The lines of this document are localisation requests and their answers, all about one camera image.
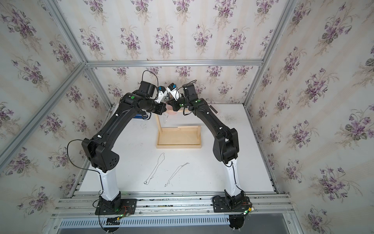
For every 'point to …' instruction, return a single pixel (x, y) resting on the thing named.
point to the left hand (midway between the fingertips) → (168, 109)
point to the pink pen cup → (169, 109)
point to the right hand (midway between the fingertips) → (170, 101)
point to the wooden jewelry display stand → (186, 137)
